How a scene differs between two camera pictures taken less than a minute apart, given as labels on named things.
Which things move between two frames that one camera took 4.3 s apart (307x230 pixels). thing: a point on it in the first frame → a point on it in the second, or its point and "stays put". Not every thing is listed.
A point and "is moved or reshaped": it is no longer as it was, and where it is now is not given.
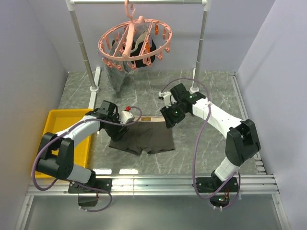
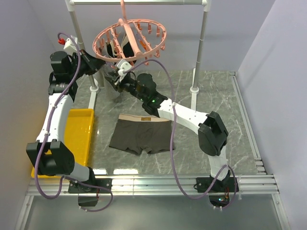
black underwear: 142,52 → 128,50
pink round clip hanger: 137,40 is moved or reshaped
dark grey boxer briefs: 151,133 stays put
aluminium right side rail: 258,158 stays put
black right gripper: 167,113 → 118,84
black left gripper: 116,135 → 93,63
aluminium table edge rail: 253,184 stays put
